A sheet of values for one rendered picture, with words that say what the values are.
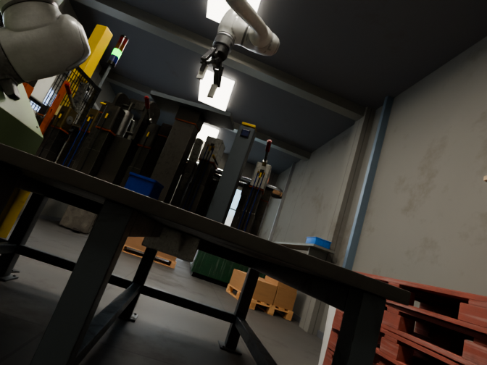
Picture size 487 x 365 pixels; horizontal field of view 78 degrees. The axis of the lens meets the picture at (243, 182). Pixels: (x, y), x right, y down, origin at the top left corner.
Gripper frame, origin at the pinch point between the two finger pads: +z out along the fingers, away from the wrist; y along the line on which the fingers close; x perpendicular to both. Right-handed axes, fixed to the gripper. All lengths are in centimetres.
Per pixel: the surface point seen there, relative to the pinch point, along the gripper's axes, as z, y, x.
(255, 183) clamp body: 32.0, 19.5, -30.8
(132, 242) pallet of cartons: 108, 413, 270
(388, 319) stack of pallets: 69, 81, -107
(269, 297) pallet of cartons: 105, 363, -12
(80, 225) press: 115, 433, 416
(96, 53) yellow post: -47, 59, 141
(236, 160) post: 29.1, 2.4, -25.0
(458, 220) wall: -23, 177, -164
